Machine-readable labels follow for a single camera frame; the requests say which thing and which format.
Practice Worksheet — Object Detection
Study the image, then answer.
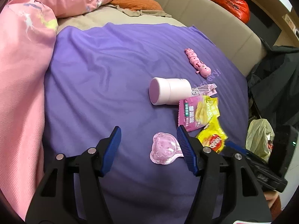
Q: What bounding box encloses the yellow wafer wrapper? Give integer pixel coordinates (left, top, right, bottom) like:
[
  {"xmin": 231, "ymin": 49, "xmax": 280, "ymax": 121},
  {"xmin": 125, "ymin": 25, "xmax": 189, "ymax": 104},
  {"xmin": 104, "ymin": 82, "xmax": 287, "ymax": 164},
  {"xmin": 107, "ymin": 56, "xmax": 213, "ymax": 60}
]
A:
[{"xmin": 196, "ymin": 116, "xmax": 228, "ymax": 153}]

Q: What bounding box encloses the green trash bag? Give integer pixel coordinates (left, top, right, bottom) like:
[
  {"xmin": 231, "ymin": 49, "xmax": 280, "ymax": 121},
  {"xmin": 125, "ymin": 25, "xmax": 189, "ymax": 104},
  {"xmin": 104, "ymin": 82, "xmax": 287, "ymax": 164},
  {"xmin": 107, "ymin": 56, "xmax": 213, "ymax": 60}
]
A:
[{"xmin": 245, "ymin": 119, "xmax": 275, "ymax": 162}]

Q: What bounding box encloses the right hand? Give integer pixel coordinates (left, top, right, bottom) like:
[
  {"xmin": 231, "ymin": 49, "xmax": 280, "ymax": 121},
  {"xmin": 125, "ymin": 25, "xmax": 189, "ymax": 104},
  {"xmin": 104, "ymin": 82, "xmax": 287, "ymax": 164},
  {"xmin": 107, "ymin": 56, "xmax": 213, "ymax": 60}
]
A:
[{"xmin": 263, "ymin": 191, "xmax": 281, "ymax": 209}]

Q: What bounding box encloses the pink heart plastic tray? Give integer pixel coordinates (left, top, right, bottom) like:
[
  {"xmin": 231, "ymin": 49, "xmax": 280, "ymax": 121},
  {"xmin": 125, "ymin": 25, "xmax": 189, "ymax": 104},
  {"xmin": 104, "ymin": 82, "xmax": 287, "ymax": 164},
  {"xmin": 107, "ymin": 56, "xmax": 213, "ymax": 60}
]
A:
[{"xmin": 149, "ymin": 133, "xmax": 184, "ymax": 165}]

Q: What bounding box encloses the dark jacket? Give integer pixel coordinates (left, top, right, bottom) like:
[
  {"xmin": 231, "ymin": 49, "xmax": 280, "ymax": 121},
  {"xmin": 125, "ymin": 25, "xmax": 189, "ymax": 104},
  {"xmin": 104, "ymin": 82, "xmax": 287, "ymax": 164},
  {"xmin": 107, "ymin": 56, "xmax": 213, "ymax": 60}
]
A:
[{"xmin": 246, "ymin": 41, "xmax": 298, "ymax": 130}]

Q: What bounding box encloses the pink yellow chip bag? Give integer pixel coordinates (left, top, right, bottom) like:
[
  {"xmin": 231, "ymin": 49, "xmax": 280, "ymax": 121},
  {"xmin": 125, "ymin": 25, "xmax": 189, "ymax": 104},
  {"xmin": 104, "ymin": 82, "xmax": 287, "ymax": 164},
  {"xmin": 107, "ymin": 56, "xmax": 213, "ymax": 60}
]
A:
[{"xmin": 178, "ymin": 95, "xmax": 220, "ymax": 132}]

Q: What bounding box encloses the pink clear candy wrapper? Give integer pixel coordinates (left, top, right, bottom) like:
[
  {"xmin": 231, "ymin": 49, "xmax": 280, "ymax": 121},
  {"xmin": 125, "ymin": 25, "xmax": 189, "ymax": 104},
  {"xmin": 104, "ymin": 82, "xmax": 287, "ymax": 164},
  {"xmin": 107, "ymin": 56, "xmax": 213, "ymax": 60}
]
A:
[{"xmin": 191, "ymin": 83, "xmax": 217, "ymax": 96}]

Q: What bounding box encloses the pink plastic cup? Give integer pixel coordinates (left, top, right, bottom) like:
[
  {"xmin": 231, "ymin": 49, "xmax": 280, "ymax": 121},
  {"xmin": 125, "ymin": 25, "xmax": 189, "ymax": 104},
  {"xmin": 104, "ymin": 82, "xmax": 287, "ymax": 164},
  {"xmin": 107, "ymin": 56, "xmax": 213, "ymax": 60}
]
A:
[{"xmin": 149, "ymin": 77, "xmax": 192, "ymax": 105}]

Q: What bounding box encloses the pink caterpillar toy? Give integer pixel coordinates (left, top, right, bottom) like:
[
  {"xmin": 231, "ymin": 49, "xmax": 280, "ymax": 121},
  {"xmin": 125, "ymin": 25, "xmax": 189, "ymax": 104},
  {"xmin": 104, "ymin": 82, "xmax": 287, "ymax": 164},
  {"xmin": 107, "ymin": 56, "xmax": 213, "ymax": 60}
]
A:
[{"xmin": 184, "ymin": 48, "xmax": 211, "ymax": 78}]

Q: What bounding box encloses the purple bed blanket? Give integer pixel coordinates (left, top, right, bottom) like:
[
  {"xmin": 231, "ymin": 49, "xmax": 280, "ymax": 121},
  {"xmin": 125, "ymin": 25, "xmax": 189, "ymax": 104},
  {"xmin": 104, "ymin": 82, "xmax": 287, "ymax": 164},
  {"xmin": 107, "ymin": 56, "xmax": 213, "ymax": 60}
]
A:
[{"xmin": 43, "ymin": 24, "xmax": 248, "ymax": 223}]

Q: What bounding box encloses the wooden shelf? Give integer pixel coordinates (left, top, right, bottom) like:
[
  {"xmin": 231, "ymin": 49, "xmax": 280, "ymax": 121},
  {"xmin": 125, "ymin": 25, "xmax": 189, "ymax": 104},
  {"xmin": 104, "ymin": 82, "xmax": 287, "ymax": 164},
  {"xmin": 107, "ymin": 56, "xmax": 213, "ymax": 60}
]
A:
[{"xmin": 246, "ymin": 0, "xmax": 298, "ymax": 47}]

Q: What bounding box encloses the large red plastic bag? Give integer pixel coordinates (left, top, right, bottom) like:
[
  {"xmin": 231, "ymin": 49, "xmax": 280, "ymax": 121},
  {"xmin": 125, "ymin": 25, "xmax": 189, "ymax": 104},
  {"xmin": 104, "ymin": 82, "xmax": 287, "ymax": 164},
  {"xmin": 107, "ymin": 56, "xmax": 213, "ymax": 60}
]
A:
[{"xmin": 212, "ymin": 0, "xmax": 250, "ymax": 24}]

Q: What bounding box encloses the pink floral duvet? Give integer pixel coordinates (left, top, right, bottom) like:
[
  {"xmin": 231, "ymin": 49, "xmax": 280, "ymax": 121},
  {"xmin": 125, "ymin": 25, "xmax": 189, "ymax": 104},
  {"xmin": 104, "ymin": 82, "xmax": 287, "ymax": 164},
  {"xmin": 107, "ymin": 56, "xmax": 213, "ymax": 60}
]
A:
[{"xmin": 1, "ymin": 0, "xmax": 112, "ymax": 218}]

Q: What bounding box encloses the beige bed headboard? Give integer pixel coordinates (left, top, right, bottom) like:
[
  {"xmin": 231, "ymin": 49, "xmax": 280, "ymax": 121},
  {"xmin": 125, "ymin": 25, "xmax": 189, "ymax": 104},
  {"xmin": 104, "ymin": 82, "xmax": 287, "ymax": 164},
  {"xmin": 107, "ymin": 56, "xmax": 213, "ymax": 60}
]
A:
[{"xmin": 154, "ymin": 0, "xmax": 266, "ymax": 76}]

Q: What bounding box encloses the beige bed sheet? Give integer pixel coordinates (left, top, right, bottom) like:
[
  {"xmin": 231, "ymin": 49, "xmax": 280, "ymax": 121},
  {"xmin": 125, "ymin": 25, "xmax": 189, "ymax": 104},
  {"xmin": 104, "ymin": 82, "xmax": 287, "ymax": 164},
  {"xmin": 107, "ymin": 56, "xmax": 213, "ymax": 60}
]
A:
[{"xmin": 57, "ymin": 5, "xmax": 183, "ymax": 32}]

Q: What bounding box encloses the orange pillow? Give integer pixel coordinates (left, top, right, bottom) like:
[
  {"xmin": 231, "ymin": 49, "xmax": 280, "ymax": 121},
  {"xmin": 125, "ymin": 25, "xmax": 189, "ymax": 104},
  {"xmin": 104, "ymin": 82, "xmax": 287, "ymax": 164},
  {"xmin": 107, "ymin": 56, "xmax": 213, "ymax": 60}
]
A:
[{"xmin": 110, "ymin": 0, "xmax": 163, "ymax": 11}]

